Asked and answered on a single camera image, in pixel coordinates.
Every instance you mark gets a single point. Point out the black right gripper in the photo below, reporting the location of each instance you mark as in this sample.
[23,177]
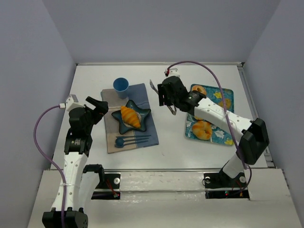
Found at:
[163,94]

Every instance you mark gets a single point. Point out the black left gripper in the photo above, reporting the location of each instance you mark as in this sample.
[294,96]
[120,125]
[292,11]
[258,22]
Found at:
[95,110]

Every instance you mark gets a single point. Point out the metal serving tongs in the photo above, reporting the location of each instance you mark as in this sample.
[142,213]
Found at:
[172,110]

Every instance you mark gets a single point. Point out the orange striped croissant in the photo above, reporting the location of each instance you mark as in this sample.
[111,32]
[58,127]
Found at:
[130,117]

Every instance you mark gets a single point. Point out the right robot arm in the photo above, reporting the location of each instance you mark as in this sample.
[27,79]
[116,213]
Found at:
[249,136]

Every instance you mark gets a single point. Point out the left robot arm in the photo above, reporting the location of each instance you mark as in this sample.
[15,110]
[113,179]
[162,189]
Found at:
[78,179]

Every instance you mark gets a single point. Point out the glazed twisted bread roll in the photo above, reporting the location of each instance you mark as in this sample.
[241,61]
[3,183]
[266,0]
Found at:
[202,130]

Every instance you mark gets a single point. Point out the speckled bread slice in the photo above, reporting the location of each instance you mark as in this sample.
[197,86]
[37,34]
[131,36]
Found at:
[227,102]

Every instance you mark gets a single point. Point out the blue beige placemat cloth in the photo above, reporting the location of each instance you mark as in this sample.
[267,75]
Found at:
[138,94]

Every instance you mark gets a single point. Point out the blue plastic cup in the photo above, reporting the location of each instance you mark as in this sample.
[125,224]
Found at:
[121,86]

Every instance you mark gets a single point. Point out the blue starfish-shaped plate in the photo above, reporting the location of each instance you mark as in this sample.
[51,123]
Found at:
[142,115]

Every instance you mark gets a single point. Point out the blue plastic spoon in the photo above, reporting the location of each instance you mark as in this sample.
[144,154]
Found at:
[121,142]

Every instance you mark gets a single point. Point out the blue plastic knife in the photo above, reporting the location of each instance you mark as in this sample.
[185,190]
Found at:
[134,136]

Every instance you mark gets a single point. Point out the teal floral tray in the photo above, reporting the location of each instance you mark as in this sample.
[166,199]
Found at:
[219,136]

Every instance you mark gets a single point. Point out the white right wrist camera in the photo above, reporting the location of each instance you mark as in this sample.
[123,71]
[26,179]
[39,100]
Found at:
[172,72]

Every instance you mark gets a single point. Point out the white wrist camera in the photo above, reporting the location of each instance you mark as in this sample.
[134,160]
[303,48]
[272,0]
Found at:
[172,72]
[72,103]

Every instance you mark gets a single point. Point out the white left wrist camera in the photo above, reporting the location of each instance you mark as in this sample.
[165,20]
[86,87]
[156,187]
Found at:
[72,103]

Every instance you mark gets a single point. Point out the orange ring donut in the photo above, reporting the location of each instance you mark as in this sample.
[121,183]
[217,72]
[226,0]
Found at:
[199,89]

